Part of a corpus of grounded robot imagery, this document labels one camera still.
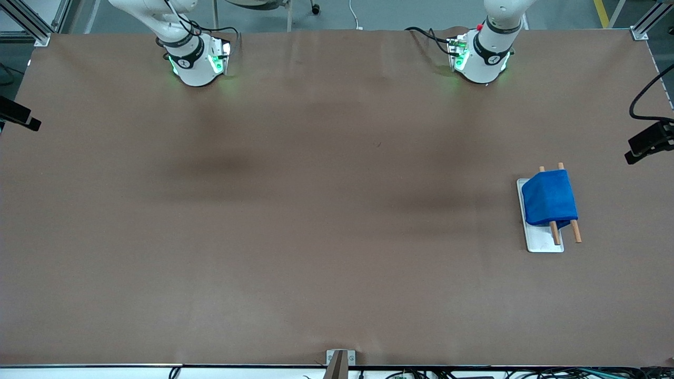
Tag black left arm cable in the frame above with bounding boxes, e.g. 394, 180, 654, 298
404, 26, 456, 56

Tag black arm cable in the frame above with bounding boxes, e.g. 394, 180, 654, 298
158, 0, 240, 51
404, 26, 456, 56

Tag aluminium frame corner post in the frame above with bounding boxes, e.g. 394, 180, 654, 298
631, 0, 674, 41
0, 0, 72, 47

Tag wooden towel rack rod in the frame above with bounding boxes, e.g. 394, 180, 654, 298
558, 162, 582, 244
538, 166, 562, 246

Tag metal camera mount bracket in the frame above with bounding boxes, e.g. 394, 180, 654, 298
325, 349, 356, 379

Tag blue microfibre towel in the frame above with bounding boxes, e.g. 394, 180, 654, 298
521, 169, 579, 230

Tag black camera cable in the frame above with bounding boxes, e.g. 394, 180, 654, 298
629, 63, 674, 123

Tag office chair base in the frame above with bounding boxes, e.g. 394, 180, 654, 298
213, 0, 322, 32

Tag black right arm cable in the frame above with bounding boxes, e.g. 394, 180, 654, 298
158, 0, 240, 51

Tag brown table cover sheet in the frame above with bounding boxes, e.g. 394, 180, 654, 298
0, 29, 674, 367

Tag black side camera with cable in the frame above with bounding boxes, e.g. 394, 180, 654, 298
625, 120, 674, 165

